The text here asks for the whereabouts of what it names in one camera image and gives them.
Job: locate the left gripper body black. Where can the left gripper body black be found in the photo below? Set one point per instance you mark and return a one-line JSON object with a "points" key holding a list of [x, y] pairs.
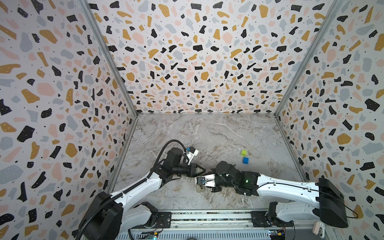
{"points": [[183, 169]]}

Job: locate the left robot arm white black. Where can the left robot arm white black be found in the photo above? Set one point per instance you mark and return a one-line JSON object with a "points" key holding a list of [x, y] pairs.
{"points": [[111, 214]]}

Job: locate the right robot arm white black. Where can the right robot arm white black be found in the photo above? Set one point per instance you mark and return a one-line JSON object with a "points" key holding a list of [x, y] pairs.
{"points": [[323, 196]]}

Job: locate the blue cube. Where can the blue cube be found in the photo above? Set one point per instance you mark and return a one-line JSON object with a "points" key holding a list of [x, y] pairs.
{"points": [[245, 160]]}

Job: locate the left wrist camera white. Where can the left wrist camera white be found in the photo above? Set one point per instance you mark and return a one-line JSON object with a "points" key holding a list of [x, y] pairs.
{"points": [[191, 153]]}

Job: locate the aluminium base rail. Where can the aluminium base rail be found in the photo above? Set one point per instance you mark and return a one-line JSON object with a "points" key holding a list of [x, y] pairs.
{"points": [[226, 225]]}

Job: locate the white handle object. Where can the white handle object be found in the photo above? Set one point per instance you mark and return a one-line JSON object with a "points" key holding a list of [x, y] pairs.
{"points": [[319, 229]]}

